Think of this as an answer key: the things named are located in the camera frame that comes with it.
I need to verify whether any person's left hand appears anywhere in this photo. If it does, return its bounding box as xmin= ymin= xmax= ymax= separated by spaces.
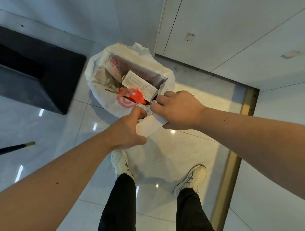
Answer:
xmin=104 ymin=106 xmax=148 ymax=151

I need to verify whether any person's right hand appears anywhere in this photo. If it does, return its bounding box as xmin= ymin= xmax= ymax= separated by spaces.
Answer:
xmin=149 ymin=90 xmax=207 ymax=131

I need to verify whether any white cardboard box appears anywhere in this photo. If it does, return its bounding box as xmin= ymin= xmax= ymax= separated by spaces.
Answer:
xmin=136 ymin=100 xmax=168 ymax=138

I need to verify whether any red snack wrapper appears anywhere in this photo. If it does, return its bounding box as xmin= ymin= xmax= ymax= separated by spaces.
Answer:
xmin=118 ymin=87 xmax=146 ymax=105

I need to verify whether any white plastic trash bag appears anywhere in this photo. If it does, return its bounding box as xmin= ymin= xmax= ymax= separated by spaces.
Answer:
xmin=85 ymin=42 xmax=176 ymax=119

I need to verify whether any white printed paper sheet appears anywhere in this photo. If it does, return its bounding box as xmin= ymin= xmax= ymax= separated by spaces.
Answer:
xmin=122 ymin=70 xmax=158 ymax=102

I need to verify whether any person's left forearm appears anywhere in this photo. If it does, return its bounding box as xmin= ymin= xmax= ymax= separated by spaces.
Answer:
xmin=0 ymin=133 xmax=115 ymax=231

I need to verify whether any person's right forearm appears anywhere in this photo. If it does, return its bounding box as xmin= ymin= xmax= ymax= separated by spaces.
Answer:
xmin=198 ymin=106 xmax=305 ymax=200

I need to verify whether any person's left white shoe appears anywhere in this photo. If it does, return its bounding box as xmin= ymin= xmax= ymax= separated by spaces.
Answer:
xmin=111 ymin=149 xmax=135 ymax=181

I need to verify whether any person's white shoe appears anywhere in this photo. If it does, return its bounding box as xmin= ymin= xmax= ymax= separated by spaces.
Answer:
xmin=173 ymin=164 xmax=207 ymax=197
xmin=111 ymin=149 xmax=135 ymax=181

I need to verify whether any person's right white shoe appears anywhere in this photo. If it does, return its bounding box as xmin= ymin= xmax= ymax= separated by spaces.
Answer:
xmin=173 ymin=164 xmax=207 ymax=197

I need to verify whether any person's left leg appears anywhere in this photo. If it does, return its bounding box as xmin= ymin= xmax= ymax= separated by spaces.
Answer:
xmin=98 ymin=173 xmax=137 ymax=231

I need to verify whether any person's leg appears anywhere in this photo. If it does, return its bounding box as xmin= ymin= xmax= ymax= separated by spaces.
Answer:
xmin=175 ymin=187 xmax=215 ymax=231
xmin=98 ymin=173 xmax=137 ymax=231

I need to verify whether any person's right leg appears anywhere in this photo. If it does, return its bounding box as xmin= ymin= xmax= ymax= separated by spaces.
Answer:
xmin=175 ymin=187 xmax=215 ymax=231

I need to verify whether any brass door threshold strip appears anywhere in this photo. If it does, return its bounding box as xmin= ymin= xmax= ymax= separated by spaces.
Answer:
xmin=209 ymin=87 xmax=260 ymax=231

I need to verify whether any black marble plinth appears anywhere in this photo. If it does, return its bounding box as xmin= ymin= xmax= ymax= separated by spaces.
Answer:
xmin=0 ymin=25 xmax=87 ymax=116

